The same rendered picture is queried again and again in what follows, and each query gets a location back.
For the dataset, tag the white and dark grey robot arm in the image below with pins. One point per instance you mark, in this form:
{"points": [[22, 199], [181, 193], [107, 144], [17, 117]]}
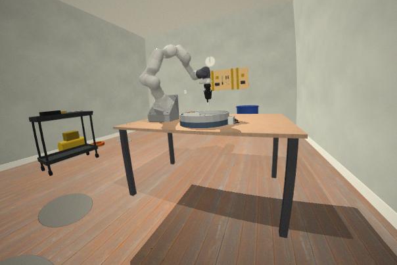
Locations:
{"points": [[163, 102]]}

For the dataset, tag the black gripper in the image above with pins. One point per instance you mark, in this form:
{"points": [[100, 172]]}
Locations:
{"points": [[207, 93]]}

